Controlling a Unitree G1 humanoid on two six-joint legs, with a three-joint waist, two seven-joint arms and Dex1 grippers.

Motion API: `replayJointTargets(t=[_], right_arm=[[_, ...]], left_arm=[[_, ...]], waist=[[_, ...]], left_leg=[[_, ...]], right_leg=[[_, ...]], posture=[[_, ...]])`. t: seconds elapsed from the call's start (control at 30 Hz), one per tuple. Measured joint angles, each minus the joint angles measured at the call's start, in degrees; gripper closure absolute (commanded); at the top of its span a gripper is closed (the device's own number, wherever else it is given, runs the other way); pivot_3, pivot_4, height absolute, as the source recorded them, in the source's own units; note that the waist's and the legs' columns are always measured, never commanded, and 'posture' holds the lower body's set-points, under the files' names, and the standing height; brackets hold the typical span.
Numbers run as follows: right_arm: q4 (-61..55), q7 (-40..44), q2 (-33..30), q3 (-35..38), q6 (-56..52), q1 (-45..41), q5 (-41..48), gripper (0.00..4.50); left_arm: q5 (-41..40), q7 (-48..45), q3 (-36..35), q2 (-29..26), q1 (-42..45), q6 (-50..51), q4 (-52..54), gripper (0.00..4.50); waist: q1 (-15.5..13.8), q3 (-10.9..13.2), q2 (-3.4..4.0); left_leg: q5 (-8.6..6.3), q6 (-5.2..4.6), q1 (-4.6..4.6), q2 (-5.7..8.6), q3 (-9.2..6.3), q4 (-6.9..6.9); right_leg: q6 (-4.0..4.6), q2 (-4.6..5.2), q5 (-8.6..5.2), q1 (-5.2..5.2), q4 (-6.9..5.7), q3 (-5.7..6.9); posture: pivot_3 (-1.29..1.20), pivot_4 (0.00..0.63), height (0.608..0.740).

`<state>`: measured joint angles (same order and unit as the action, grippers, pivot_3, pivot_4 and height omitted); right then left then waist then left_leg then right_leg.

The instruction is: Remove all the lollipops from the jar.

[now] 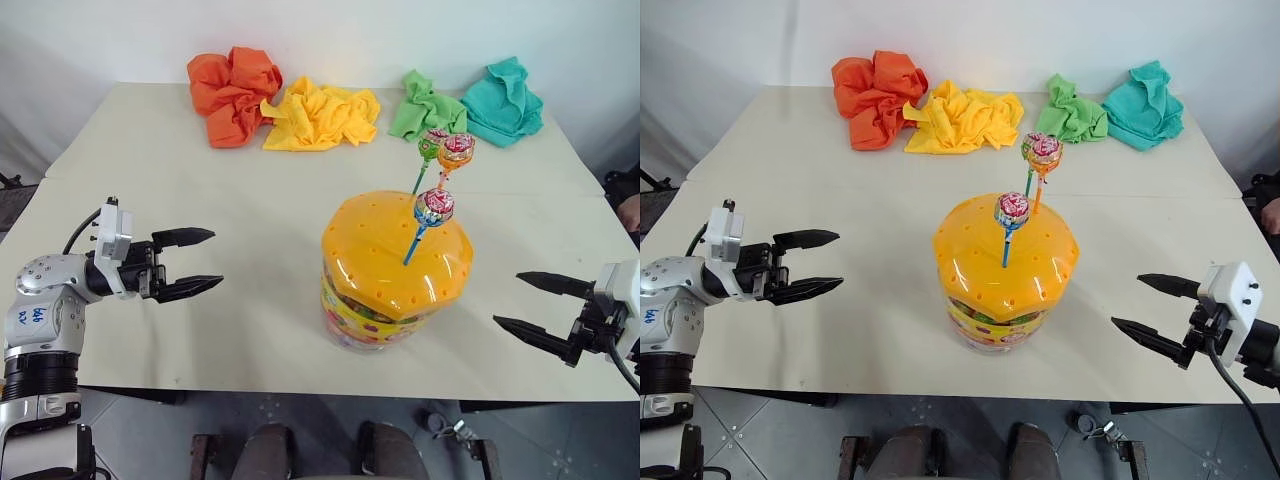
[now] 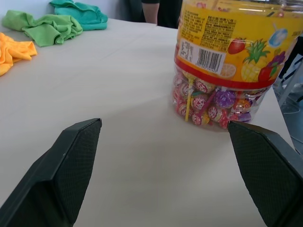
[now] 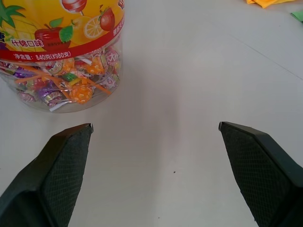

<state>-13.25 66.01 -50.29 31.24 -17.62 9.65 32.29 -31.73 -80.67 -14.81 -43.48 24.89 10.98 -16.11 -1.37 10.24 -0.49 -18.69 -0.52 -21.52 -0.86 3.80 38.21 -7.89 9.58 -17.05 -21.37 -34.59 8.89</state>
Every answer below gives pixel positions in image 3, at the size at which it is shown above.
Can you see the clear plastic lollipop tub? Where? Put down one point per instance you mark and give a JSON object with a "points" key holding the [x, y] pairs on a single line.
{"points": [[59, 52]]}

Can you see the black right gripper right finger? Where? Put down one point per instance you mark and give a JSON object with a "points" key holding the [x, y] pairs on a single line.
{"points": [[260, 175]]}

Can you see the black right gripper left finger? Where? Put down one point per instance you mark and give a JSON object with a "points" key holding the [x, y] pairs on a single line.
{"points": [[47, 179]]}

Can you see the orange candy wrapper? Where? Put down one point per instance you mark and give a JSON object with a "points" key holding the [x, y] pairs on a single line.
{"points": [[94, 67], [81, 93]]}

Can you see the maroon and gold candy wrapper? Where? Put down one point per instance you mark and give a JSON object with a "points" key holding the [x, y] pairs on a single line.
{"points": [[52, 97]]}

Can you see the green paper piece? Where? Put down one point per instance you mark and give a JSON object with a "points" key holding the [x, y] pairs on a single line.
{"points": [[297, 16]]}

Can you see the orange-yellow cloth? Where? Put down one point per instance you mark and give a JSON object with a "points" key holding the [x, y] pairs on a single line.
{"points": [[265, 2]]}

